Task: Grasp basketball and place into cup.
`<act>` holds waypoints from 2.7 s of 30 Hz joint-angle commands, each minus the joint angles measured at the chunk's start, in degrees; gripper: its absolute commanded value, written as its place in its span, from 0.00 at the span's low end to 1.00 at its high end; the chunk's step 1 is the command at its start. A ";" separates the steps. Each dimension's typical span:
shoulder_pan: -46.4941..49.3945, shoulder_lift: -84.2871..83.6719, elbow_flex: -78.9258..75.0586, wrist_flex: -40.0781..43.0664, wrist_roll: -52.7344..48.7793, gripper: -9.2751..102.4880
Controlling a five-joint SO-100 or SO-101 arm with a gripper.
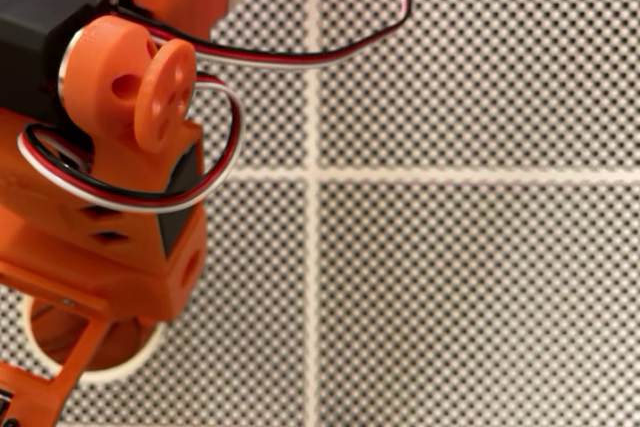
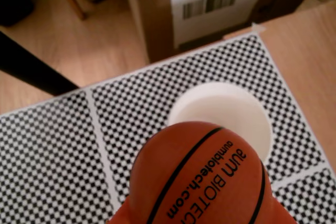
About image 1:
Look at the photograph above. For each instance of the white paper cup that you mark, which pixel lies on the white paper cup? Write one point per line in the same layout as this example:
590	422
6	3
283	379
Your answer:
115	372

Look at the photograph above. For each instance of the orange camera mount with board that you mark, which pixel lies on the orange camera mount with board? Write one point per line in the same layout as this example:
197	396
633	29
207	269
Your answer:
75	367

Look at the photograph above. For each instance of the black white checkerboard paper sheet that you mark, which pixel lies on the black white checkerboard paper sheet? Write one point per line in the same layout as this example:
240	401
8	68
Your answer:
450	322
240	347
270	112
500	97

